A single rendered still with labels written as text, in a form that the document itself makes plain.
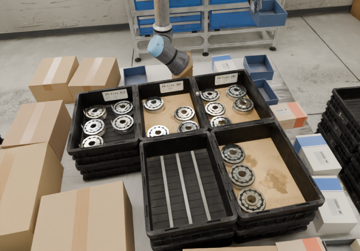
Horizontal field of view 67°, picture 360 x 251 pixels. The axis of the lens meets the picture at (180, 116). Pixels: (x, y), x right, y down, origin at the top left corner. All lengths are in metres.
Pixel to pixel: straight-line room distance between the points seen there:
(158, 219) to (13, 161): 0.66
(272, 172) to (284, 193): 0.10
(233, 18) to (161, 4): 1.76
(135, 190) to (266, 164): 0.59
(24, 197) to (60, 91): 0.78
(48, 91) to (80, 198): 0.88
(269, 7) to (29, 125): 1.48
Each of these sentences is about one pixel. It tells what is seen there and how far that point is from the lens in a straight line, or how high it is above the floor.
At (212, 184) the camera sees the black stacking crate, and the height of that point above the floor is 0.83.
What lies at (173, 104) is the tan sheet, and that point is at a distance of 1.43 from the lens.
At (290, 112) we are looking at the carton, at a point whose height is 0.77.
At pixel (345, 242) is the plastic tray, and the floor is 0.72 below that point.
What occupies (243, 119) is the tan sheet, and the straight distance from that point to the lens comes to 1.36.
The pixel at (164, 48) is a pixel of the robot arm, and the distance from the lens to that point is 1.59.
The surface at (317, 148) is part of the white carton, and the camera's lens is 1.38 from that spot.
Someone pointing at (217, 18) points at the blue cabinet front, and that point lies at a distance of 3.23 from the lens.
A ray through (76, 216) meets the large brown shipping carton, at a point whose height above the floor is 0.90.
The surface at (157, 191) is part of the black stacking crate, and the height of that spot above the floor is 0.83.
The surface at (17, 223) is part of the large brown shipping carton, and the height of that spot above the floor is 0.90.
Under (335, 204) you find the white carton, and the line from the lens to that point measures 1.23.
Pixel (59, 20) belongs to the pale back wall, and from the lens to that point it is 4.34.
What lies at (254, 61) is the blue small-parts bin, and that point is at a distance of 1.98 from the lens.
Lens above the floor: 1.78
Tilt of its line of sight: 44 degrees down
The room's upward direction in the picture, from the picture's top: 4 degrees counter-clockwise
